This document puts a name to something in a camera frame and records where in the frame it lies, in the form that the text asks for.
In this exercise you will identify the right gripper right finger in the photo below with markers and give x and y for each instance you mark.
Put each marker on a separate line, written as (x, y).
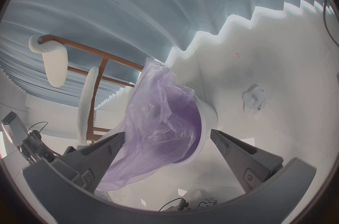
(238, 156)

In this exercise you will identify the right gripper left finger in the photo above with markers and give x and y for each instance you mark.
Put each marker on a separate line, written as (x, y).
(95, 162)

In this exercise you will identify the white paper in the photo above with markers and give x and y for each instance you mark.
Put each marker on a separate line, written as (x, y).
(253, 100)

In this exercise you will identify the purple plastic bag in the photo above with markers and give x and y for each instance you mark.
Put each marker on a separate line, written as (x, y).
(148, 117)

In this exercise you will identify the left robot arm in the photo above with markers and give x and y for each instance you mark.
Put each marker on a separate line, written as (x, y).
(37, 142)

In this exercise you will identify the white trash bin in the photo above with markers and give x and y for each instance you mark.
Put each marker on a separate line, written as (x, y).
(209, 117)

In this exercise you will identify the white cushioned wooden chair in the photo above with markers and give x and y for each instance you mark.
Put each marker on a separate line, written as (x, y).
(57, 66)

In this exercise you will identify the pale blue curtain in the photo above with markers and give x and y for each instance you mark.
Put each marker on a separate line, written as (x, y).
(132, 6)

